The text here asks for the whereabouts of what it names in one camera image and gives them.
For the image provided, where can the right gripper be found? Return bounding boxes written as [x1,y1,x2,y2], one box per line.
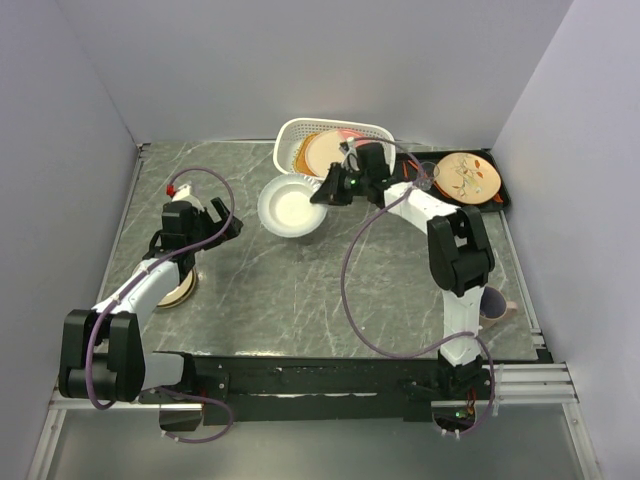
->
[311,162,371,206]

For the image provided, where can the orange woven tray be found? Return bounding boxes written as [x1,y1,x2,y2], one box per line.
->
[292,133,318,176]

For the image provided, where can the cream plate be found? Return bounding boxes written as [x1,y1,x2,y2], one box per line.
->
[304,129,364,178]

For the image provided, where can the white scalloped bowl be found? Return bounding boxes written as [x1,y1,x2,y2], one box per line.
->
[257,174,327,238]

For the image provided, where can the small beige saucer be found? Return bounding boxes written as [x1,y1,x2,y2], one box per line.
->
[157,268,198,309]

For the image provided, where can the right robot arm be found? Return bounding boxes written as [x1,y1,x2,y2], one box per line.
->
[311,137,495,399]

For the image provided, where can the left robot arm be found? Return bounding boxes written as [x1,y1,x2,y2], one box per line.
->
[58,197,243,409]

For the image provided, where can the white perforated plastic bin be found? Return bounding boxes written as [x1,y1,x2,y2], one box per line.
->
[272,117,396,174]

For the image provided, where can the black serving tray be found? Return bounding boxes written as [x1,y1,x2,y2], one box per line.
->
[392,148,513,216]

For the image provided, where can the clear glass cup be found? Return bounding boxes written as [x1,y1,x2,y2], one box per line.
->
[413,161,439,192]

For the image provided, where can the floral peach plate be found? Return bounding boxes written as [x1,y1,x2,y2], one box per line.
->
[436,152,502,205]

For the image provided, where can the pink purple mug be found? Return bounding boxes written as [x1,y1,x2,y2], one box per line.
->
[480,286,518,328]

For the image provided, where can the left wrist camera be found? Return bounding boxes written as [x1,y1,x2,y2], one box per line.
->
[166,183,204,211]

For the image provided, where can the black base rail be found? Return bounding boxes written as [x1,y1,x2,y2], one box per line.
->
[137,352,554,431]

